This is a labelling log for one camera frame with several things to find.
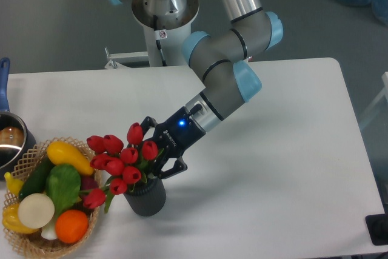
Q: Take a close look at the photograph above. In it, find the yellow bell pepper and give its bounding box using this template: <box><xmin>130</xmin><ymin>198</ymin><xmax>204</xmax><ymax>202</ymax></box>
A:
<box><xmin>2</xmin><ymin>203</ymin><xmax>39</xmax><ymax>234</ymax></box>

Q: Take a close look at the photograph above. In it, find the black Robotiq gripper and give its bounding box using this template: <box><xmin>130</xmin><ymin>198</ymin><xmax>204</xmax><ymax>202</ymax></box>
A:
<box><xmin>140</xmin><ymin>106</ymin><xmax>205</xmax><ymax>179</ymax></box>

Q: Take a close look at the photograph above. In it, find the purple red onion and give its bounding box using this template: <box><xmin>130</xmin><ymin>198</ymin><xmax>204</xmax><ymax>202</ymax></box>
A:
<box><xmin>80</xmin><ymin>176</ymin><xmax>99</xmax><ymax>191</ymax></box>

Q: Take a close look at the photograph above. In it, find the red tulip bouquet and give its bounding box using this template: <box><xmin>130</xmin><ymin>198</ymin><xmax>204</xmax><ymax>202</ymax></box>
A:
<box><xmin>81</xmin><ymin>123</ymin><xmax>163</xmax><ymax>212</ymax></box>

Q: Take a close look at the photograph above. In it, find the white frame at right edge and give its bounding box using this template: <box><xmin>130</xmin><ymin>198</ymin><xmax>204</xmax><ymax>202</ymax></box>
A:
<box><xmin>358</xmin><ymin>72</ymin><xmax>387</xmax><ymax>131</ymax></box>

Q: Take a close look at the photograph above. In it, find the blue handled saucepan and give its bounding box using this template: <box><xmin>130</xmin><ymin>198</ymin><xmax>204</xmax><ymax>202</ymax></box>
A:
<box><xmin>1</xmin><ymin>58</ymin><xmax>36</xmax><ymax>181</ymax></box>

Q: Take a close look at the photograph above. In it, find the yellow squash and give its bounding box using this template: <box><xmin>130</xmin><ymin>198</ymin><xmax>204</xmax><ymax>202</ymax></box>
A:
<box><xmin>46</xmin><ymin>141</ymin><xmax>94</xmax><ymax>176</ymax></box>

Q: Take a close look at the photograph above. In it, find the black device at table edge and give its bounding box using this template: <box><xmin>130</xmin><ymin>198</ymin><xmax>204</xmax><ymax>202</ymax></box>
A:
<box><xmin>365</xmin><ymin>214</ymin><xmax>387</xmax><ymax>246</ymax></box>

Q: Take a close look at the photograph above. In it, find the orange fruit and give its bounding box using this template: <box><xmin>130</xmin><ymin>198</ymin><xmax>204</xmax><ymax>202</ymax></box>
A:
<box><xmin>55</xmin><ymin>210</ymin><xmax>89</xmax><ymax>244</ymax></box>

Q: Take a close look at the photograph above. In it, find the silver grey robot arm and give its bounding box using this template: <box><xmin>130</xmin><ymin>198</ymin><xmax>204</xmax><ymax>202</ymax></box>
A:
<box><xmin>110</xmin><ymin>0</ymin><xmax>283</xmax><ymax>179</ymax></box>

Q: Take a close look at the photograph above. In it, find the white round onion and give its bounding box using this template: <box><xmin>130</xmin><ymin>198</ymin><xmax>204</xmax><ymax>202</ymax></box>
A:
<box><xmin>18</xmin><ymin>193</ymin><xmax>55</xmax><ymax>229</ymax></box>

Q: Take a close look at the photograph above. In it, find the green leafy cabbage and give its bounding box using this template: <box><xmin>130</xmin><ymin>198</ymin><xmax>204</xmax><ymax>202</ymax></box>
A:
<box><xmin>41</xmin><ymin>164</ymin><xmax>81</xmax><ymax>240</ymax></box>

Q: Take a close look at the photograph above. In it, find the small yellow banana tip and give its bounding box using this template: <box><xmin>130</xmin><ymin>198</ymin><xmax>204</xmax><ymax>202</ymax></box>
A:
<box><xmin>4</xmin><ymin>172</ymin><xmax>24</xmax><ymax>196</ymax></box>

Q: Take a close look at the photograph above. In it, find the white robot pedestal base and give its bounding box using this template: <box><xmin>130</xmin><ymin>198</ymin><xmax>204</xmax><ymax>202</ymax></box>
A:
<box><xmin>105</xmin><ymin>22</ymin><xmax>192</xmax><ymax>69</ymax></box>

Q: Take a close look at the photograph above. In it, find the dark grey ribbed vase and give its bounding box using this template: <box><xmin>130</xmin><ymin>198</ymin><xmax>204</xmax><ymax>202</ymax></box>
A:
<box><xmin>124</xmin><ymin>178</ymin><xmax>166</xmax><ymax>217</ymax></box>

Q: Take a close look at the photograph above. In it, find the green cucumber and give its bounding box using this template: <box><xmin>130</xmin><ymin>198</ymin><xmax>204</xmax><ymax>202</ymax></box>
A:
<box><xmin>18</xmin><ymin>156</ymin><xmax>55</xmax><ymax>201</ymax></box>

